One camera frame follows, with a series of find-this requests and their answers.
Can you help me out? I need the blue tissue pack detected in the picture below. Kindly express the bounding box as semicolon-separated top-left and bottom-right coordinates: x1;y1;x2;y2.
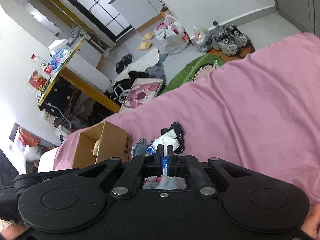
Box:
139;138;186;190

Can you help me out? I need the brown cardboard box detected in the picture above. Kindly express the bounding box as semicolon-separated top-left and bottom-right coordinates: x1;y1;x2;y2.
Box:
72;121;132;168

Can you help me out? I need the burger plush toy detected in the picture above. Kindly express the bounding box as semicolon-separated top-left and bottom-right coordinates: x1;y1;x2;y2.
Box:
91;139;101;157

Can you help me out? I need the left hand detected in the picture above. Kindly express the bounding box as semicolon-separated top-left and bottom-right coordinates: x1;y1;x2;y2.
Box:
1;220;27;240

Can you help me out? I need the right hand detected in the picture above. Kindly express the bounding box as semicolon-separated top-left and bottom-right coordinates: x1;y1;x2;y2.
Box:
301;203;320;239

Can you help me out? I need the white pillow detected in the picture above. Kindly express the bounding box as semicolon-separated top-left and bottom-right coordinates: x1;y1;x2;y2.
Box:
37;147;60;173

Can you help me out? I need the orange cloth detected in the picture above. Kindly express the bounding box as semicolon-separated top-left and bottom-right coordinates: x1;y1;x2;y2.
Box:
18;126;40;147

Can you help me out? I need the black clothes pile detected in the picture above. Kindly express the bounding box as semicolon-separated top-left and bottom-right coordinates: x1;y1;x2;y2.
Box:
104;71;150;105

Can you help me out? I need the pink bed sheet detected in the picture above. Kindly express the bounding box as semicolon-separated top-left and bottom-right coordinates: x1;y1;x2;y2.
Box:
53;31;320;205

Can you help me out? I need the pink bear cushion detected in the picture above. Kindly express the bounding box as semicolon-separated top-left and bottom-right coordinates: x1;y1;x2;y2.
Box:
119;78;163;113

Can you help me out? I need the black polka dot bag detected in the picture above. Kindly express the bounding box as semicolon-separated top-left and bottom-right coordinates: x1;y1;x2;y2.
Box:
39;80;74;118

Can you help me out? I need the green leaf cartoon rug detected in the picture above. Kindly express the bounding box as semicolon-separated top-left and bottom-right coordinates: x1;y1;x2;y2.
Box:
161;44;255;94

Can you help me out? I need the white floor mat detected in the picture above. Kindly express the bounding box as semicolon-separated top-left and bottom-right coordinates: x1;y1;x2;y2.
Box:
113;48;159;84

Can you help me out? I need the black slipper right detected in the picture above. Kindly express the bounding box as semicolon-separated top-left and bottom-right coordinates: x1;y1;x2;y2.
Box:
122;54;132;66

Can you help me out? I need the red snack jar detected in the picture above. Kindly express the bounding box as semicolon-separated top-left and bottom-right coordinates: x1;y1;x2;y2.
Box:
28;70;50;93

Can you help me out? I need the plastic water bottle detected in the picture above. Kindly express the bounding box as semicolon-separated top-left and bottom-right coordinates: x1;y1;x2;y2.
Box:
31;54;53;76

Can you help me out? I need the yellow slipper near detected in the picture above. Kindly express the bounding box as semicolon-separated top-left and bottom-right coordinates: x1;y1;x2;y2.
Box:
137;42;152;51

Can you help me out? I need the yellow slipper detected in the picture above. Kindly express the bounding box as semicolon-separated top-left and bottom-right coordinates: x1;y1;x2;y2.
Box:
137;42;152;51
142;33;154;42

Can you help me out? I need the blue wet wipes pack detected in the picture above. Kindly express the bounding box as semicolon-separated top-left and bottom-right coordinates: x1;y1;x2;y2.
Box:
50;47;71;72

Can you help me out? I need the round white yellow table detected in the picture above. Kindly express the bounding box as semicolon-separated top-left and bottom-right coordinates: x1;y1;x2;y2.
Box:
37;36;120;113

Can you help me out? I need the grey sneaker left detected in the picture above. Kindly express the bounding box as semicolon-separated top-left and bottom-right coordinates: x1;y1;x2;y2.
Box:
212;33;241;56

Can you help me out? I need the grey sneaker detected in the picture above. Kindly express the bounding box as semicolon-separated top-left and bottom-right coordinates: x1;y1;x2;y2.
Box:
212;33;241;56
223;24;251;47

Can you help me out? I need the white red shopping bag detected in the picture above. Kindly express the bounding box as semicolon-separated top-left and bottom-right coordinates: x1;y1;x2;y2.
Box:
154;15;190;55

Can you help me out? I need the small clear plastic bag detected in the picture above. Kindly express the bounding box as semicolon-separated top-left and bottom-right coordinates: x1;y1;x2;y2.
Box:
193;25;212;53

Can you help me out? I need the yellow slipper far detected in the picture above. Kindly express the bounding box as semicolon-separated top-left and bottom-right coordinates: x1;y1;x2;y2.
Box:
142;33;154;42

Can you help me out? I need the white tissue box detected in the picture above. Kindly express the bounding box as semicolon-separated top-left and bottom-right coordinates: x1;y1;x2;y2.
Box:
48;39;68;56

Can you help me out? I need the grey sneaker right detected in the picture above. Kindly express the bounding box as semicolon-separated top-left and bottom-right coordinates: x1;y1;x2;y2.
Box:
223;24;251;47

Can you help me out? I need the white kitchen cabinet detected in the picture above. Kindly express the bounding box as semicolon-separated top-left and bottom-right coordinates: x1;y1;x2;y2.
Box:
110;0;164;30

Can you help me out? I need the black framed glass door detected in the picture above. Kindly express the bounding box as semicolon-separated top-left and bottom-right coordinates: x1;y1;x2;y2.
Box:
67;0;133;42

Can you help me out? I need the grey entrance door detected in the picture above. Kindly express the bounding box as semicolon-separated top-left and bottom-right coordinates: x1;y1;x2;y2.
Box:
275;0;319;36

